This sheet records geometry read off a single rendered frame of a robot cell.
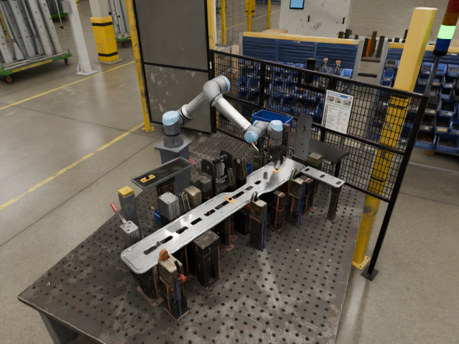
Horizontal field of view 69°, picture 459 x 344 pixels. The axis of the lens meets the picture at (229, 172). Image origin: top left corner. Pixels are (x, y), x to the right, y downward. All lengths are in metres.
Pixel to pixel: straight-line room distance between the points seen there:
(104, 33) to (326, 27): 5.47
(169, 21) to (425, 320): 4.07
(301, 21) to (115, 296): 7.87
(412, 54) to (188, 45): 2.90
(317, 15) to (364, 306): 7.09
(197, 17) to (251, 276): 3.24
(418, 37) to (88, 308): 2.36
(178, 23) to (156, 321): 3.58
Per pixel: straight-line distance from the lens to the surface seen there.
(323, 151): 2.57
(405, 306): 3.04
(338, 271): 2.11
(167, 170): 2.05
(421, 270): 3.36
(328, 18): 8.78
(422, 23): 2.31
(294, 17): 8.96
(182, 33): 4.54
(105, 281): 2.10
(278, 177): 2.25
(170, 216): 1.91
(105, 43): 9.69
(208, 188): 2.09
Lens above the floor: 2.22
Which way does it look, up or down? 32 degrees down
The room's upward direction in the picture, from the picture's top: straight up
